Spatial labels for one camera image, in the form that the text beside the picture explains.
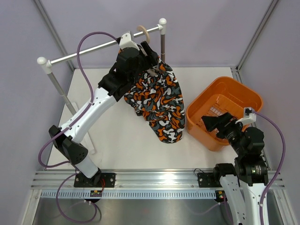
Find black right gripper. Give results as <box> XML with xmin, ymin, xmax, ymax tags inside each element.
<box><xmin>202</xmin><ymin>112</ymin><xmax>246</xmax><ymax>156</ymax></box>

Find beige wooden hanger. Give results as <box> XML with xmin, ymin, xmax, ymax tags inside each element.
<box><xmin>136</xmin><ymin>25</ymin><xmax>150</xmax><ymax>44</ymax></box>

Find orange camouflage shorts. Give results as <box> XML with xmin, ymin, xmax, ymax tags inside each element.
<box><xmin>124</xmin><ymin>57</ymin><xmax>185</xmax><ymax>143</ymax></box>

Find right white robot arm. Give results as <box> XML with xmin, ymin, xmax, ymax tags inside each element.
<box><xmin>202</xmin><ymin>108</ymin><xmax>269</xmax><ymax>225</ymax></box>

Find orange plastic basket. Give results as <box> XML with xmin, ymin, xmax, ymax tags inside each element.
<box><xmin>186</xmin><ymin>76</ymin><xmax>263</xmax><ymax>151</ymax></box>

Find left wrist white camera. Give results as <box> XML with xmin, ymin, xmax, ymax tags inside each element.
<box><xmin>119</xmin><ymin>31</ymin><xmax>139</xmax><ymax>50</ymax></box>

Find wrist white camera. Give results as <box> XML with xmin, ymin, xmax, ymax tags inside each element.
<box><xmin>119</xmin><ymin>31</ymin><xmax>139</xmax><ymax>50</ymax></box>
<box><xmin>235</xmin><ymin>107</ymin><xmax>256</xmax><ymax>126</ymax></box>

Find right rack post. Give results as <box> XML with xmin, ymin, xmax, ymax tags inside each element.
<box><xmin>160</xmin><ymin>34</ymin><xmax>165</xmax><ymax>62</ymax></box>

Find rack post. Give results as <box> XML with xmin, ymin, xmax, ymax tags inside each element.
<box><xmin>160</xmin><ymin>34</ymin><xmax>165</xmax><ymax>62</ymax></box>
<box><xmin>47</xmin><ymin>72</ymin><xmax>76</xmax><ymax>115</ymax></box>

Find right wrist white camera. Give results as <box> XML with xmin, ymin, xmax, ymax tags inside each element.
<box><xmin>235</xmin><ymin>107</ymin><xmax>256</xmax><ymax>126</ymax></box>

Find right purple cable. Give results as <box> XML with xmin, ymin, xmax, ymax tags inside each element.
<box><xmin>187</xmin><ymin>110</ymin><xmax>286</xmax><ymax>225</ymax></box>

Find aluminium slotted rail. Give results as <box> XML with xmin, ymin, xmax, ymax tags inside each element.
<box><xmin>41</xmin><ymin>189</ymin><xmax>216</xmax><ymax>199</ymax></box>

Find left rack post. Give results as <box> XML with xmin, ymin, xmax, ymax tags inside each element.
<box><xmin>47</xmin><ymin>72</ymin><xmax>76</xmax><ymax>115</ymax></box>

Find silver clothes rack rail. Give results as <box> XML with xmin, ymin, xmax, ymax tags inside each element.
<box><xmin>37</xmin><ymin>18</ymin><xmax>167</xmax><ymax>74</ymax></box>

